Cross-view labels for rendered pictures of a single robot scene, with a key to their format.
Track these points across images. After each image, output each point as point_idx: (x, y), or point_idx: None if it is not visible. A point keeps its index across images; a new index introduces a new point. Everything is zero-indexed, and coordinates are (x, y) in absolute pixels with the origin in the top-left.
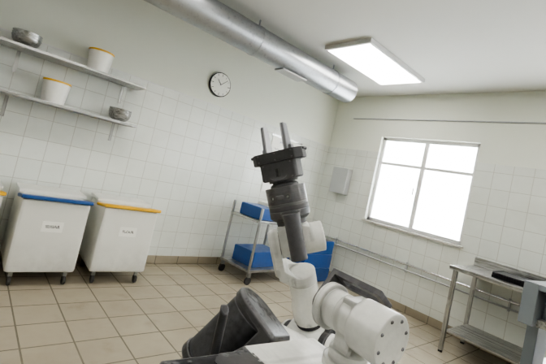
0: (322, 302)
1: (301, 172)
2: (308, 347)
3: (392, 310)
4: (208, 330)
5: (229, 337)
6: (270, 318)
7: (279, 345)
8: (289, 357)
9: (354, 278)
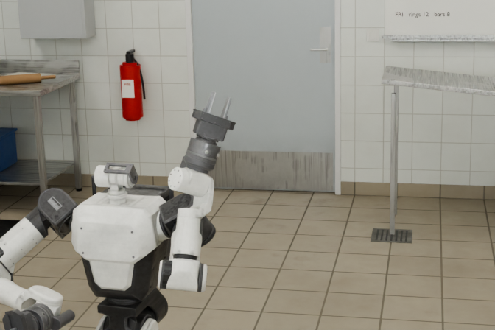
0: None
1: (194, 130)
2: (141, 205)
3: (100, 166)
4: None
5: None
6: (171, 207)
7: (150, 201)
8: (142, 199)
9: (120, 163)
